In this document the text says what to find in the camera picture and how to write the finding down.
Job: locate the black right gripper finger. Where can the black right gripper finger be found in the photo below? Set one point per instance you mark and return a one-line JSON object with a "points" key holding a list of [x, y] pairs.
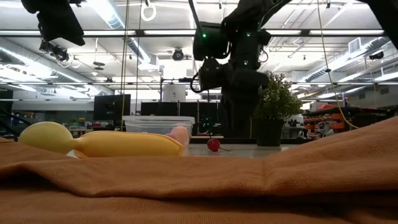
{"points": [[246, 118], [230, 118]]}

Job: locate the red toy cherry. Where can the red toy cherry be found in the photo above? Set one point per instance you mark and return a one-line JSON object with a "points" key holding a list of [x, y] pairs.
{"points": [[213, 145]]}

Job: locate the pink orange toy peach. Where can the pink orange toy peach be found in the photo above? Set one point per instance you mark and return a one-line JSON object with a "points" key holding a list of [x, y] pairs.
{"points": [[181, 134]]}

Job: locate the clear plastic tupperware container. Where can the clear plastic tupperware container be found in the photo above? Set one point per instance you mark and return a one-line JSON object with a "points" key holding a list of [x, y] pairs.
{"points": [[149, 124]]}

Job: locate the yellow toy banana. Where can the yellow toy banana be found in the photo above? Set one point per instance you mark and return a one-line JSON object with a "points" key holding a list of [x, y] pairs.
{"points": [[130, 144]]}

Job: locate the yellow toy lemon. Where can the yellow toy lemon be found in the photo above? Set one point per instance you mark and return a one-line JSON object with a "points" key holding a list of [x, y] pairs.
{"points": [[46, 137]]}

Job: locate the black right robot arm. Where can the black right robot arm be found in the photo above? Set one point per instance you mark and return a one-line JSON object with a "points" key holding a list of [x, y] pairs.
{"points": [[245, 46]]}

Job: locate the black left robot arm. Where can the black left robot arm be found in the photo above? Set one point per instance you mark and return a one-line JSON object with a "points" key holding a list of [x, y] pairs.
{"points": [[46, 6]]}

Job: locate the small green potted plant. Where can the small green potted plant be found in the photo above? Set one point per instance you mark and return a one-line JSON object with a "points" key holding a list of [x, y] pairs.
{"points": [[273, 99]]}

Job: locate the round black ceiling fixture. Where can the round black ceiling fixture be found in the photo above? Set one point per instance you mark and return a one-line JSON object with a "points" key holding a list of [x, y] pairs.
{"points": [[178, 54]]}

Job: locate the orange brown folded cloth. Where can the orange brown folded cloth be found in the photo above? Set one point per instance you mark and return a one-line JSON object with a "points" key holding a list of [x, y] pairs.
{"points": [[199, 193]]}

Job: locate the shelf with orange bins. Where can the shelf with orange bins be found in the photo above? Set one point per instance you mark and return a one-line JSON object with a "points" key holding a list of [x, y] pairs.
{"points": [[329, 118]]}

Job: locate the black monitor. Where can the black monitor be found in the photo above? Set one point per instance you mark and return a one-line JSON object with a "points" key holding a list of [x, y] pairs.
{"points": [[112, 107]]}

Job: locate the black ceiling camera mount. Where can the black ceiling camera mount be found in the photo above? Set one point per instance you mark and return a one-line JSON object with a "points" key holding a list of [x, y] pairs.
{"points": [[59, 54]]}

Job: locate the silver ceiling duct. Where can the silver ceiling duct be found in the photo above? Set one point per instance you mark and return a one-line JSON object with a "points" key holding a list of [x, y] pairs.
{"points": [[136, 46]]}

